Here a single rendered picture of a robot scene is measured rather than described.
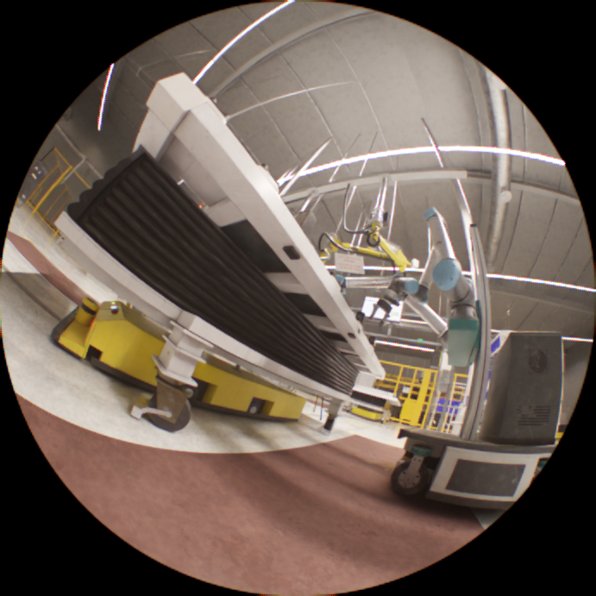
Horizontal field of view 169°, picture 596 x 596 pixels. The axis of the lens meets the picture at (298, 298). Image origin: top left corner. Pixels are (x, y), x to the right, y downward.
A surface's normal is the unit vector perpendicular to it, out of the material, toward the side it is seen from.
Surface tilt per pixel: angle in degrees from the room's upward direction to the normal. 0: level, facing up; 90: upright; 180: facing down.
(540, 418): 90
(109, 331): 90
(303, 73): 176
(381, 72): 176
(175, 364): 90
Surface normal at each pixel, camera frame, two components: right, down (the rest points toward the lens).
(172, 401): 0.47, -0.18
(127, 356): 0.79, 0.09
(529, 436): -0.60, -0.54
